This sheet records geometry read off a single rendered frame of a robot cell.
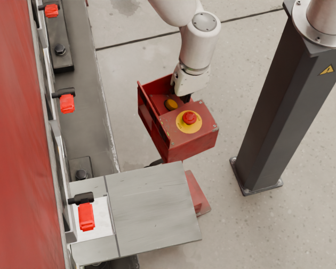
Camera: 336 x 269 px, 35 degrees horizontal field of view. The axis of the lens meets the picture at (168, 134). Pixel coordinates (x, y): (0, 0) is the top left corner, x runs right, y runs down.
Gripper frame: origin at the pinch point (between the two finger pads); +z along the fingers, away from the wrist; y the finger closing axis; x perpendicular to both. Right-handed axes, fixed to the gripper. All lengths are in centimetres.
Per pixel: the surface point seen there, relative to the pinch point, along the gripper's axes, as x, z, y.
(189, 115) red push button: -9.2, -6.0, -4.6
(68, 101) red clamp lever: -22, -53, -42
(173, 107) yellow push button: -1.2, 2.0, -4.3
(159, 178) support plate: -29.4, -23.3, -25.3
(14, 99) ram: -40, -85, -52
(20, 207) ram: -51, -88, -55
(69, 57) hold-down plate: 15.0, -13.4, -29.0
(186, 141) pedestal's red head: -14.9, -2.7, -7.6
